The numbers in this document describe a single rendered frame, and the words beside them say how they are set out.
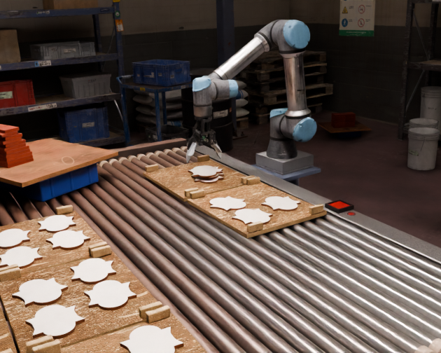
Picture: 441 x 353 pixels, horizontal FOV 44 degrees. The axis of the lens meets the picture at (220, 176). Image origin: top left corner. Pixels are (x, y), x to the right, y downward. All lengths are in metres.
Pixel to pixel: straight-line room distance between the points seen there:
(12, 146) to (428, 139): 4.15
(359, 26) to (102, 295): 6.72
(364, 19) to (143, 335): 6.82
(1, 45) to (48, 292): 4.79
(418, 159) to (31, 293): 4.61
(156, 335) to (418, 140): 4.57
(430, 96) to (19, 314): 5.71
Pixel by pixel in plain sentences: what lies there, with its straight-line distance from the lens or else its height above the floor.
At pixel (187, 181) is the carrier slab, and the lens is 2.35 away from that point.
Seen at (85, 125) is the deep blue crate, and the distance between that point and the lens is 6.49.
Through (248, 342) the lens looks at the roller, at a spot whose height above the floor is 0.92.
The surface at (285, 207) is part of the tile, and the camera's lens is 2.02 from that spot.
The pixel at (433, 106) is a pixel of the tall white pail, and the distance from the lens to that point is 6.68.
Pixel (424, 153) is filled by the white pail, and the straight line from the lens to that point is 5.67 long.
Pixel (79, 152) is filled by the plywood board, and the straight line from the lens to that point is 2.53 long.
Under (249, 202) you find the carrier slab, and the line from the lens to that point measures 2.09.
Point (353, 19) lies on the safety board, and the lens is 7.92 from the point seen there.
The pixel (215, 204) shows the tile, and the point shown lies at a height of 0.94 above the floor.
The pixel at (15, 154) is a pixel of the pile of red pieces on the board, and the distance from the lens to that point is 2.42.
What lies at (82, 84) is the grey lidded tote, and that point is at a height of 0.79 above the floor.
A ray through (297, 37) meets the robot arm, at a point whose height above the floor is 1.51.
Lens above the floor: 1.68
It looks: 18 degrees down
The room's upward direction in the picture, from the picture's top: 2 degrees counter-clockwise
